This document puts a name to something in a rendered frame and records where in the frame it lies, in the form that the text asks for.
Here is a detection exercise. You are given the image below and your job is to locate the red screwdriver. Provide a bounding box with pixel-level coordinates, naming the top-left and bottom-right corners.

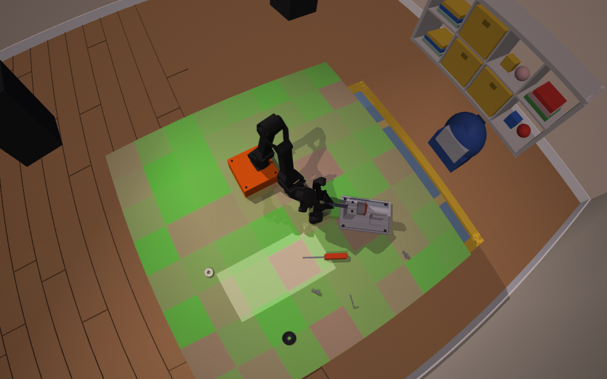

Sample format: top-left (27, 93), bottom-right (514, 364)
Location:
top-left (303, 253), bottom-right (347, 260)

